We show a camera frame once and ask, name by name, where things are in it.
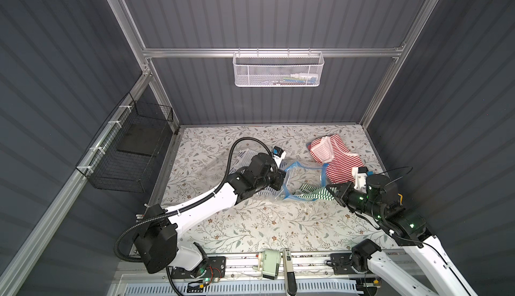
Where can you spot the pale green box on rail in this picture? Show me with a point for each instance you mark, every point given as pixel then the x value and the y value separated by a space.
pixel 269 263

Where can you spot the green striped garment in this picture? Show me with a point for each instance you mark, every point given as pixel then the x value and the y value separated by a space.
pixel 311 193

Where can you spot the navy striped folded garment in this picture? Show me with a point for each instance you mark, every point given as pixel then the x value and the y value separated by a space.
pixel 244 191

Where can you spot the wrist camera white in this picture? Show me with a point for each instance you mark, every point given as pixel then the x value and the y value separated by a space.
pixel 360 175
pixel 278 154

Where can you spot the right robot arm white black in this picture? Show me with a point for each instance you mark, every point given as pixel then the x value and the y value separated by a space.
pixel 434 262

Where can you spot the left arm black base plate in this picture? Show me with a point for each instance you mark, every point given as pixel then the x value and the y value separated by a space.
pixel 214 267

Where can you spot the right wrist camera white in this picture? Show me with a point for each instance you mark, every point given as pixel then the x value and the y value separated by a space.
pixel 360 175

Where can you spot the black handle on rail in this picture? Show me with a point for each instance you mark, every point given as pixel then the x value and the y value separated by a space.
pixel 289 274

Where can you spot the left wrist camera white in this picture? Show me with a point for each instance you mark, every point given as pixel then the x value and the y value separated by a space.
pixel 278 154

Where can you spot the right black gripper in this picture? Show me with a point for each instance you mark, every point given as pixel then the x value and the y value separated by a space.
pixel 337 193

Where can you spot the white wire wall basket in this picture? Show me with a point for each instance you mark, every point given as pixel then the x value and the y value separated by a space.
pixel 273 68

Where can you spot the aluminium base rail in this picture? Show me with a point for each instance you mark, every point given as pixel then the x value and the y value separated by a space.
pixel 242 277

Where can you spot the clear vacuum bag blue zipper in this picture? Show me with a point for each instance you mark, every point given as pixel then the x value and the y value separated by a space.
pixel 229 183

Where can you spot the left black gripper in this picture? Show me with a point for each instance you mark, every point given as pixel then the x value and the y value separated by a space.
pixel 277 179

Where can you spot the black wire wall basket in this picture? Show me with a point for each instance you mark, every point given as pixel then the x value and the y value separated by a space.
pixel 131 151

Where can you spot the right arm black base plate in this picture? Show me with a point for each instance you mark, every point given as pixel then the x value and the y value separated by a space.
pixel 342 263

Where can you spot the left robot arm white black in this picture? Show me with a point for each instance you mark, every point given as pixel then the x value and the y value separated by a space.
pixel 159 244

